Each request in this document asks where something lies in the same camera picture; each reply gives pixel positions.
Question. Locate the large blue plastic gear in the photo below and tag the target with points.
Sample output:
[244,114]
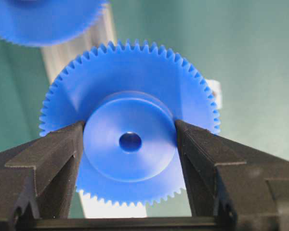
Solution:
[38,23]

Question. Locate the small blue plastic gear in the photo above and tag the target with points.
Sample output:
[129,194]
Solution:
[129,96]

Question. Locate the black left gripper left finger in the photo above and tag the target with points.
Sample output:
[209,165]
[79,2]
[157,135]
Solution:
[37,178]

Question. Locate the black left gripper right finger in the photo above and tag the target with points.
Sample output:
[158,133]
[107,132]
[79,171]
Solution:
[227,178]

